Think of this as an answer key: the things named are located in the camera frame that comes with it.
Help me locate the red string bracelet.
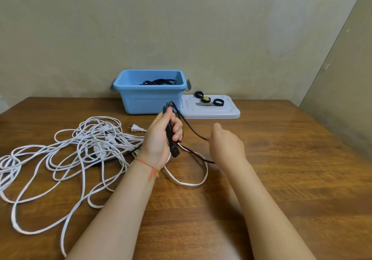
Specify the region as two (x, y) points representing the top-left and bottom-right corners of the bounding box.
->
(134, 158), (160, 181)

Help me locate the white plastic bin lid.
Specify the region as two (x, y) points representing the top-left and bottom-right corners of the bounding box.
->
(181, 95), (241, 119)

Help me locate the tangled white cable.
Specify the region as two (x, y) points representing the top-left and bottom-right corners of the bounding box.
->
(0, 116), (209, 258)

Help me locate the person's right forearm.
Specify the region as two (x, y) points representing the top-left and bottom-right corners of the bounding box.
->
(222, 159), (317, 260)

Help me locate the person's left forearm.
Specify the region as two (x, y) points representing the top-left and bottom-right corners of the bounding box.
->
(66, 159), (160, 260)

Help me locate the black cable in bin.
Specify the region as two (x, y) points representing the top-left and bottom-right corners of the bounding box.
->
(141, 79), (177, 86)

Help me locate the person's right hand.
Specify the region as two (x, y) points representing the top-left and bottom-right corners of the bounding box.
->
(208, 123), (248, 171)

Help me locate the person's left hand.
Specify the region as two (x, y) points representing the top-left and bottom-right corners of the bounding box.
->
(137, 111), (184, 171)

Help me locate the blue plastic storage bin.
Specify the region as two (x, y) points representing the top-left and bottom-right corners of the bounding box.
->
(110, 70), (192, 115)

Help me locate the black power cable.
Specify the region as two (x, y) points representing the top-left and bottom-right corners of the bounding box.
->
(99, 101), (216, 164)

